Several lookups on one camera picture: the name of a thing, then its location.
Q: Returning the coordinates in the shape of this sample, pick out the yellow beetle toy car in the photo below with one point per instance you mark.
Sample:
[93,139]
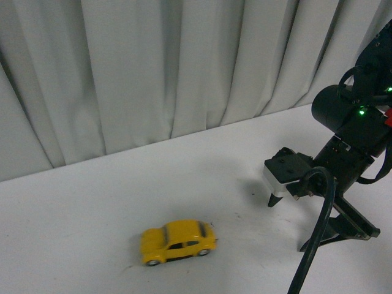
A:
[176,240]

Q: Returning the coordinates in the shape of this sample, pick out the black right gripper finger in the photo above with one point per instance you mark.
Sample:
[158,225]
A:
[273,200]
[337,229]

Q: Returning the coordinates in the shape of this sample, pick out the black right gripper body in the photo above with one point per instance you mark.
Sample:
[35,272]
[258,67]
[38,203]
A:
[346,161]

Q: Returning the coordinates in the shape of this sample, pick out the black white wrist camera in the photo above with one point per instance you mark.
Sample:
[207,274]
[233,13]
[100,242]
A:
[284,168]

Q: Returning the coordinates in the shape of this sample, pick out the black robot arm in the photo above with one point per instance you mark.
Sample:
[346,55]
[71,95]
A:
[358,112]

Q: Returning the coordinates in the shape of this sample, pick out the grey pleated curtain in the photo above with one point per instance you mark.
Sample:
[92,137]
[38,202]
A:
[84,79]

